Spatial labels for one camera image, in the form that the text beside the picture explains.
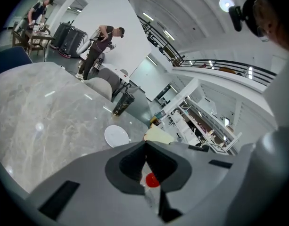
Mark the clear bottle red cap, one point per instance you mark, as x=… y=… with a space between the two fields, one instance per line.
x=152 y=180

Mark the white round plate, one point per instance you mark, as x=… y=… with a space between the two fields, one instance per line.
x=116 y=135

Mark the black wheeled machine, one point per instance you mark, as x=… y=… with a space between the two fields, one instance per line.
x=73 y=42
x=61 y=34

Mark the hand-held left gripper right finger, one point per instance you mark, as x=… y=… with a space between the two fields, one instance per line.
x=200 y=187

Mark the black balcony railing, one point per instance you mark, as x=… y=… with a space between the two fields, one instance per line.
x=229 y=65

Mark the dark wooden chair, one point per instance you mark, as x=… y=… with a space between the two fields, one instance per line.
x=17 y=37

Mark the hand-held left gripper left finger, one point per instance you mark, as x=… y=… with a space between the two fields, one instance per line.
x=94 y=185

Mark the grey chair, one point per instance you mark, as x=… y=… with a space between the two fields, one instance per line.
x=99 y=88
x=110 y=78

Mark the black tumbler cup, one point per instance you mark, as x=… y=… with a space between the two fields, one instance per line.
x=122 y=105

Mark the teal bag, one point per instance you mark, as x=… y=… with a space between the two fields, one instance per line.
x=160 y=115

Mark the person's face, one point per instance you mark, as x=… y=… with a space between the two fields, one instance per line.
x=274 y=25

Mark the pale yellow bread slice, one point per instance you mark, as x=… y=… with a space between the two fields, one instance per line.
x=158 y=135

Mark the blue chair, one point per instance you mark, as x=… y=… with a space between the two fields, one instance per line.
x=10 y=60

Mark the black head-mounted camera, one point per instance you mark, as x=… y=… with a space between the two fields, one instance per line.
x=236 y=18

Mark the person's cream printed shirt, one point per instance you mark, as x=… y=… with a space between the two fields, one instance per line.
x=281 y=98

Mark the white table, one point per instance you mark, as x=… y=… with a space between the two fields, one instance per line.
x=116 y=72

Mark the round ceiling light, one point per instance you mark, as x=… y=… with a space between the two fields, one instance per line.
x=226 y=4

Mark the black yellow bin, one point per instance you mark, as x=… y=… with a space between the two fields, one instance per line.
x=154 y=122

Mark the white shelving unit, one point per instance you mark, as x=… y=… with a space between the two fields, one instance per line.
x=186 y=131

